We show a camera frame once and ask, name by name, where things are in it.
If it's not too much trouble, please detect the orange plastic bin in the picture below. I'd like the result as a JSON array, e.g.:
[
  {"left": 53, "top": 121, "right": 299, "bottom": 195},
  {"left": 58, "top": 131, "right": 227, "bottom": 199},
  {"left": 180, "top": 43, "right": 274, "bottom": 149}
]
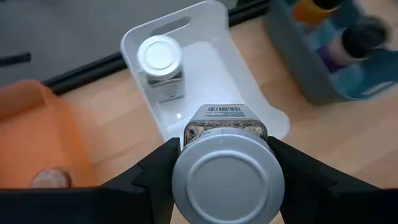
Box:
[{"left": 0, "top": 79, "right": 99, "bottom": 189}]

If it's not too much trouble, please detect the small saffron jar cork lid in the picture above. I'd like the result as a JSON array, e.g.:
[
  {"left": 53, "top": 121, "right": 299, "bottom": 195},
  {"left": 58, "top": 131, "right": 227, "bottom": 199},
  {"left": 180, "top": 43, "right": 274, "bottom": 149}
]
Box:
[{"left": 29, "top": 167, "right": 73, "bottom": 189}]

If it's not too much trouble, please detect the dark teal plastic bin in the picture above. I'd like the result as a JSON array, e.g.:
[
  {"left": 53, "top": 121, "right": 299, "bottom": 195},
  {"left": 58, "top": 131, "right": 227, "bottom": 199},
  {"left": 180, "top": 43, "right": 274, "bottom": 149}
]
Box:
[{"left": 266, "top": 0, "right": 398, "bottom": 106}]

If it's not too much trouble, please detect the white plastic bin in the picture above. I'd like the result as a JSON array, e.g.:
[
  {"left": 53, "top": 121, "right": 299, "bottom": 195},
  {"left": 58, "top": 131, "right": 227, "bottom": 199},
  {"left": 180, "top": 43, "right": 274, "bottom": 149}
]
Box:
[{"left": 120, "top": 0, "right": 292, "bottom": 147}]

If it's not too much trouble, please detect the bagel seasoning jar white lid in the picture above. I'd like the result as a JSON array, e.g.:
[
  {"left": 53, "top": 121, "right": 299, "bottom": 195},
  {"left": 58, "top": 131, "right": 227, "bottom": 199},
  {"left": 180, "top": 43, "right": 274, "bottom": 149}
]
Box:
[
  {"left": 171, "top": 103, "right": 286, "bottom": 224},
  {"left": 136, "top": 34, "right": 185, "bottom": 103}
]

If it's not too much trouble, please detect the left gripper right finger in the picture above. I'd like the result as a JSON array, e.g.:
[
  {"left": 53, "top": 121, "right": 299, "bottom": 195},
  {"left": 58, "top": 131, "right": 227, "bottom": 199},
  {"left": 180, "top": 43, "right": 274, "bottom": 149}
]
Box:
[{"left": 267, "top": 136, "right": 398, "bottom": 224}]

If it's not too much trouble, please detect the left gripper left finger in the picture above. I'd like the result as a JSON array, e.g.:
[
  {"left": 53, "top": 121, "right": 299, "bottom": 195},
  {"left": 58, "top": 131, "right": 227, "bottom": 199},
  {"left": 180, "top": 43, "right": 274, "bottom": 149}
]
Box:
[{"left": 0, "top": 136, "right": 182, "bottom": 224}]

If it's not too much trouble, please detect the purple label jar black lid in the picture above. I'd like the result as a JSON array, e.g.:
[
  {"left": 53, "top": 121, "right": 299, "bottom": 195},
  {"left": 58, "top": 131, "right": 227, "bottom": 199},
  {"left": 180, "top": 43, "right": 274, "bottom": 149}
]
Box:
[{"left": 316, "top": 16, "right": 391, "bottom": 75}]

